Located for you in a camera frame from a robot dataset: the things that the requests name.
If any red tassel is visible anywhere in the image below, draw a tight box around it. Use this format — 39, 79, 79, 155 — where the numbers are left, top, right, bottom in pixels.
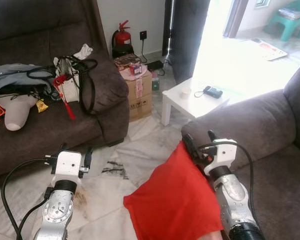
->
52, 74, 77, 121

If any black handheld device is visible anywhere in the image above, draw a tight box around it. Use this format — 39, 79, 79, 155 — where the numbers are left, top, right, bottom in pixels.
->
203, 85, 224, 99

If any yellow snack packet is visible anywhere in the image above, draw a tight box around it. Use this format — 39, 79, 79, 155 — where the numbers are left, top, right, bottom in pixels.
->
36, 99, 49, 113

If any dark brown two-seat sofa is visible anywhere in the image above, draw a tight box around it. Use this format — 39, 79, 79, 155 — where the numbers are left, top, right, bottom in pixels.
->
181, 60, 300, 240

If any brown cardboard box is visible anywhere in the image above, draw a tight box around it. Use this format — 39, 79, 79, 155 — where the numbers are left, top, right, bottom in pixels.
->
126, 70, 154, 122

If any grey garment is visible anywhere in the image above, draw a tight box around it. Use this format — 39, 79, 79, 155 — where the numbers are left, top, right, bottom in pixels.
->
0, 63, 55, 101

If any black power adapter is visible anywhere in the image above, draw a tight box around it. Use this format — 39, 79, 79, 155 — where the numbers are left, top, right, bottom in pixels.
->
146, 60, 165, 71

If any pink cloth with small items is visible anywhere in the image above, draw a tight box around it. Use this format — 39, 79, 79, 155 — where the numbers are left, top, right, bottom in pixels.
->
114, 53, 149, 82

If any white crumpled cloth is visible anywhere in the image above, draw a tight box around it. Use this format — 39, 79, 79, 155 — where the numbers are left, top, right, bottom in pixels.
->
74, 43, 94, 62

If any printed floor mat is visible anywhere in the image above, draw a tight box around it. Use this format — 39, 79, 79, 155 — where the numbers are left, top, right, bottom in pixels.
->
249, 39, 288, 62

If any dark wooden door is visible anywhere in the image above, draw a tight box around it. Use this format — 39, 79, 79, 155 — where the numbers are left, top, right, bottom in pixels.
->
162, 0, 212, 85

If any red fire extinguisher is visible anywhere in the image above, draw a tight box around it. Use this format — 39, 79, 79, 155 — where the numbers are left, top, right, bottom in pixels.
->
111, 20, 133, 59

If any teal plastic stool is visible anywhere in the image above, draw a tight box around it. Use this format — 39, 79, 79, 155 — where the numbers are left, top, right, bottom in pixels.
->
264, 0, 300, 42

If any stack of books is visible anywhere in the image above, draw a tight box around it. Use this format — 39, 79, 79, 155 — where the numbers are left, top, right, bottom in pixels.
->
277, 7, 300, 21

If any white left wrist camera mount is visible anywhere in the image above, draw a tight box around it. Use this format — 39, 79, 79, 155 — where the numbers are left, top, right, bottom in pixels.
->
51, 150, 84, 182

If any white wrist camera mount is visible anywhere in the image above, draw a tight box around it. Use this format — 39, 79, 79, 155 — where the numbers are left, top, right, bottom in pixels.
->
204, 139, 238, 176
51, 150, 84, 182

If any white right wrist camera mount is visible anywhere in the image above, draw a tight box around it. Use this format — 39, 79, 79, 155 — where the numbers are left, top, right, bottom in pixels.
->
204, 139, 238, 176

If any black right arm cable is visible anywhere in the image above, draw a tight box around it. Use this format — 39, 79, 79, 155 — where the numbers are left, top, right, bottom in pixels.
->
197, 141, 256, 223

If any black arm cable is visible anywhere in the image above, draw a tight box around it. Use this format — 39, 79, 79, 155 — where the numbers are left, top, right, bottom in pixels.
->
1, 155, 58, 240
197, 141, 256, 223

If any white handbag with black straps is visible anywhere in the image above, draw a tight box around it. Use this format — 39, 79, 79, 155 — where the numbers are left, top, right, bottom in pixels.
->
54, 55, 99, 117

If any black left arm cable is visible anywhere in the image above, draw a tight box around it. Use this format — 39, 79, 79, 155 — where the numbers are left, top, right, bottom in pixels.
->
1, 155, 58, 240

